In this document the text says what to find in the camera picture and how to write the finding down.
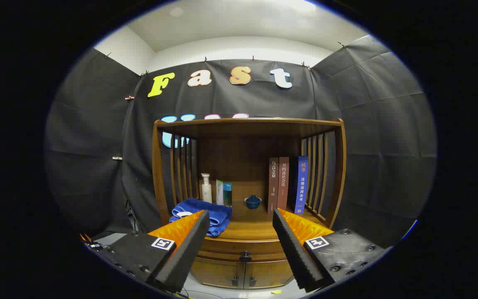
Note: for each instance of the folded blue towel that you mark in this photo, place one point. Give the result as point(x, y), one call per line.
point(218, 214)

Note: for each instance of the blue book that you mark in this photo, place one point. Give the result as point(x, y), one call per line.
point(301, 187)

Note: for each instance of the dark brown book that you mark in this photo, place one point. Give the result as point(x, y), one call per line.
point(273, 187)

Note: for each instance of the wooden cabinet door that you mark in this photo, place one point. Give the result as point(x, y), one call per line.
point(268, 274)
point(218, 272)

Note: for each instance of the white and green tube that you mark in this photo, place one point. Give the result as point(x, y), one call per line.
point(219, 193)

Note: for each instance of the white pump bottle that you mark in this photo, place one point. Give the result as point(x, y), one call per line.
point(206, 193)

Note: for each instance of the wooden cabinet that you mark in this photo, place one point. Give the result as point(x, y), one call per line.
point(239, 126)

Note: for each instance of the wooden countertop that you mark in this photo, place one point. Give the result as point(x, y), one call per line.
point(247, 226)

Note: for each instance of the blue capped bottle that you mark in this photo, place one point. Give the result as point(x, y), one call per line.
point(228, 195)

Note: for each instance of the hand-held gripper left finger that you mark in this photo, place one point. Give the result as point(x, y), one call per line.
point(189, 249)

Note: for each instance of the blue lidded teacup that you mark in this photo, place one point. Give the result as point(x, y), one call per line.
point(252, 202)

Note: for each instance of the reddish brown book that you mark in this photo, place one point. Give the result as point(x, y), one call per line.
point(283, 182)

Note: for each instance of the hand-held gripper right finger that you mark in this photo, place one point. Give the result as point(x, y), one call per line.
point(295, 253)

